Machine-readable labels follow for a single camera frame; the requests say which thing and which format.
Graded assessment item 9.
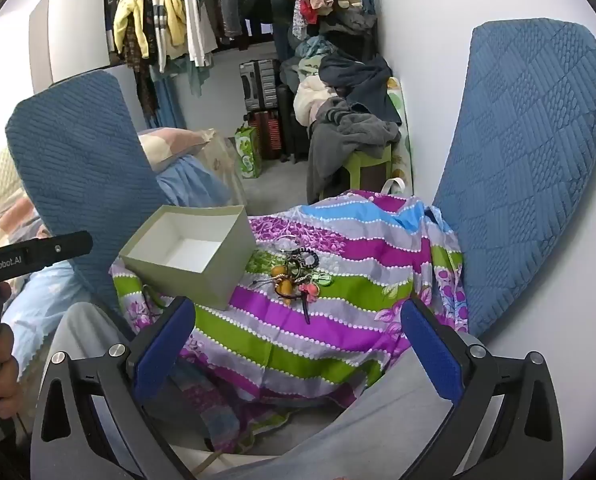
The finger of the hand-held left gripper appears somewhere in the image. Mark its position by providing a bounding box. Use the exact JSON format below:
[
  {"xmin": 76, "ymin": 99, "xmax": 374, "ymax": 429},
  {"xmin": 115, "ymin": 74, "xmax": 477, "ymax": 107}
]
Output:
[{"xmin": 0, "ymin": 231, "xmax": 94, "ymax": 279}]

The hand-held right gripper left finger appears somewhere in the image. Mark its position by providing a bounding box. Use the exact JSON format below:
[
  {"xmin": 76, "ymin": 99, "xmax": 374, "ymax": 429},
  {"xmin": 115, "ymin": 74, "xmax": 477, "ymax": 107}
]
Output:
[{"xmin": 30, "ymin": 296, "xmax": 199, "ymax": 480}]

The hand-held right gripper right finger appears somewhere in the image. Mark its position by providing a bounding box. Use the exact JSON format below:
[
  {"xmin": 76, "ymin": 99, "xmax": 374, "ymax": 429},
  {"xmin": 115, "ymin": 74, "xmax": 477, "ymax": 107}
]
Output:
[{"xmin": 400, "ymin": 297, "xmax": 564, "ymax": 480}]

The olive green cardboard box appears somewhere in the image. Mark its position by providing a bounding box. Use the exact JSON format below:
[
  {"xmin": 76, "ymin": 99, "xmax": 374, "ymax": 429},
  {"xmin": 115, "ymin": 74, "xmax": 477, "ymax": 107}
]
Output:
[{"xmin": 119, "ymin": 204, "xmax": 257, "ymax": 312}]

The person's left hand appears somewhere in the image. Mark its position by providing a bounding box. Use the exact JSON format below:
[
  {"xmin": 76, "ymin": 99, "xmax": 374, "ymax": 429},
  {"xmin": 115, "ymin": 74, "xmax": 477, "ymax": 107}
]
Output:
[{"xmin": 0, "ymin": 282, "xmax": 25, "ymax": 415}]

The light blue quilt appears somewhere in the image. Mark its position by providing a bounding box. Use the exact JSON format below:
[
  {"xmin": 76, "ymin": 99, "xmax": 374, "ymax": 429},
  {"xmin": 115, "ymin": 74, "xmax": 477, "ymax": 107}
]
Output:
[{"xmin": 0, "ymin": 260, "xmax": 95, "ymax": 363}]

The cream blanket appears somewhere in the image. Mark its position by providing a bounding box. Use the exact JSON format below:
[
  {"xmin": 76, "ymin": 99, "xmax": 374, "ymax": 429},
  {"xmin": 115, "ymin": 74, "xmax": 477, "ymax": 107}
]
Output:
[{"xmin": 0, "ymin": 147, "xmax": 45, "ymax": 257}]

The person's left leg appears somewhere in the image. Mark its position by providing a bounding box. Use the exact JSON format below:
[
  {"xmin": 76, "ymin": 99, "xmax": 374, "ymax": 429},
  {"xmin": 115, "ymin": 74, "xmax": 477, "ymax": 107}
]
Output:
[{"xmin": 43, "ymin": 302, "xmax": 146, "ymax": 361}]

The striped floral blanket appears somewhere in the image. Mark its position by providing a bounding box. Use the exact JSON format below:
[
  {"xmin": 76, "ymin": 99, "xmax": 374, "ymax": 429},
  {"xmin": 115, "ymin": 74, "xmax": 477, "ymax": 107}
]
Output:
[{"xmin": 109, "ymin": 189, "xmax": 471, "ymax": 456}]

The blue quilted cushion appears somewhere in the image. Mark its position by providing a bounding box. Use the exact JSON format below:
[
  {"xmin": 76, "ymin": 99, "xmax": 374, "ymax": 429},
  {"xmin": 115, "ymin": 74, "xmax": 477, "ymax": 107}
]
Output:
[
  {"xmin": 433, "ymin": 20, "xmax": 596, "ymax": 338},
  {"xmin": 5, "ymin": 70, "xmax": 179, "ymax": 323}
]

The light blue bed sheet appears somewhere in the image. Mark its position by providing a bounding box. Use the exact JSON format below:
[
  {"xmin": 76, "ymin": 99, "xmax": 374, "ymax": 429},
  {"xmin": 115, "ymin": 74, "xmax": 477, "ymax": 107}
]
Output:
[{"xmin": 155, "ymin": 155, "xmax": 235, "ymax": 211}]

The pink beige pillow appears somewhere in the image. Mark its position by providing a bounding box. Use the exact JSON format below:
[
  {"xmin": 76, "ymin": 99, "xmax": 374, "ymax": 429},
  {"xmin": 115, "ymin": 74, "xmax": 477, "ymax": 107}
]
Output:
[{"xmin": 138, "ymin": 127, "xmax": 216, "ymax": 174}]

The beige lace cloth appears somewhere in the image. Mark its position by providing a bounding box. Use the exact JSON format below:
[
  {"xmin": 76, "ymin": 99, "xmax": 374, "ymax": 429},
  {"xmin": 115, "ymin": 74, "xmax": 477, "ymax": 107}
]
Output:
[{"xmin": 198, "ymin": 132, "xmax": 249, "ymax": 206}]

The green plastic stool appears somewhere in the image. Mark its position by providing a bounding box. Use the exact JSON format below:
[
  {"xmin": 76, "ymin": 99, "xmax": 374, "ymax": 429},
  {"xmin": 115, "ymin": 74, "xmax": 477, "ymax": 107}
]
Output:
[{"xmin": 322, "ymin": 142, "xmax": 395, "ymax": 200}]

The green shopping bag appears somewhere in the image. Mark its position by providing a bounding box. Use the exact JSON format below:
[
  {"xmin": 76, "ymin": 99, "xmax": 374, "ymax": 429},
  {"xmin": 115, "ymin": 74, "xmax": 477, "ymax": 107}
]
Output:
[{"xmin": 235, "ymin": 125, "xmax": 263, "ymax": 179}]

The white cabinet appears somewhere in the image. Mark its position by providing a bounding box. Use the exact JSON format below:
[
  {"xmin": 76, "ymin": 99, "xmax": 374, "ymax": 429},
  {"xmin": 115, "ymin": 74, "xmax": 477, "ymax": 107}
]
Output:
[{"xmin": 28, "ymin": 0, "xmax": 113, "ymax": 86}]

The floral printed board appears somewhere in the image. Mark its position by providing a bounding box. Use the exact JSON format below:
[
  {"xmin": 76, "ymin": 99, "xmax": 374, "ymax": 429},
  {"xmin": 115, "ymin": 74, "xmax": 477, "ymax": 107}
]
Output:
[{"xmin": 385, "ymin": 77, "xmax": 415, "ymax": 196}]

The red ribbed suitcase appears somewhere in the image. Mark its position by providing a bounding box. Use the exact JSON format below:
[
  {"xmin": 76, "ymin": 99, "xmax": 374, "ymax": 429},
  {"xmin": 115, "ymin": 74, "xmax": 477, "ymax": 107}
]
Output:
[{"xmin": 250, "ymin": 110, "xmax": 285, "ymax": 161}]

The teal cloth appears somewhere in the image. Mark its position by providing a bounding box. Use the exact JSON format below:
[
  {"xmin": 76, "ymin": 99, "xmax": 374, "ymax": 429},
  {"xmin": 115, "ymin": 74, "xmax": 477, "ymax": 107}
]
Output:
[{"xmin": 150, "ymin": 55, "xmax": 211, "ymax": 97}]

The grey fleece garment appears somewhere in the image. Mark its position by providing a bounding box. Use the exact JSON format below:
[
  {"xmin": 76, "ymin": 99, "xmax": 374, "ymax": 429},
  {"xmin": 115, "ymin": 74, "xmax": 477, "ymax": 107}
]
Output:
[{"xmin": 307, "ymin": 97, "xmax": 403, "ymax": 205}]

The black suitcase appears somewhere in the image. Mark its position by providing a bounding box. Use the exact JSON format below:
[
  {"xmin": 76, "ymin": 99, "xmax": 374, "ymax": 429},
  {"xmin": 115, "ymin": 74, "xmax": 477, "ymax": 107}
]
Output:
[{"xmin": 277, "ymin": 82, "xmax": 313, "ymax": 164}]

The row of hanging clothes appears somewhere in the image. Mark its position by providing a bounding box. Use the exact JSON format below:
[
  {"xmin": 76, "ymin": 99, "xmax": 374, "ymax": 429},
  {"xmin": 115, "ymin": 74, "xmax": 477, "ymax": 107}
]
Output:
[{"xmin": 112, "ymin": 0, "xmax": 271, "ymax": 128}]

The grey hard suitcase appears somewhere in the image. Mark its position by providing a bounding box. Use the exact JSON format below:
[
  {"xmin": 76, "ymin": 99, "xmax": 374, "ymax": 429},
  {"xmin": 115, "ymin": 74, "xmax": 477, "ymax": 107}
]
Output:
[{"xmin": 239, "ymin": 59, "xmax": 281, "ymax": 112}]

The dark navy garment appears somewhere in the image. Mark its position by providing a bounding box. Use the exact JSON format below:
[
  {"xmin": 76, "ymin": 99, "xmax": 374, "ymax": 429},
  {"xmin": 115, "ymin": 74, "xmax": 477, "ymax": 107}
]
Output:
[{"xmin": 319, "ymin": 54, "xmax": 403, "ymax": 127}]

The cream fluffy garment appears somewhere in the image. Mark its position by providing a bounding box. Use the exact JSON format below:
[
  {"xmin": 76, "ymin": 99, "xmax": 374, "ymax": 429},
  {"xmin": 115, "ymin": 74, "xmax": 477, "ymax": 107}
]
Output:
[{"xmin": 294, "ymin": 74, "xmax": 339, "ymax": 128}]

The orange bead bracelet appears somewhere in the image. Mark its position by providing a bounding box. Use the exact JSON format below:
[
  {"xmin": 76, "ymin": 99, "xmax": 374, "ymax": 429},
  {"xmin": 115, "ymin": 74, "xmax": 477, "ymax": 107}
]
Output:
[{"xmin": 269, "ymin": 265, "xmax": 299, "ymax": 307}]

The white bag handle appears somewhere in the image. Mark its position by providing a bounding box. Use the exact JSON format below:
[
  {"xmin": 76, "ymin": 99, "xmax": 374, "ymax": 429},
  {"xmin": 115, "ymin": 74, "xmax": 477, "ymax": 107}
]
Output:
[{"xmin": 380, "ymin": 178, "xmax": 411, "ymax": 197}]

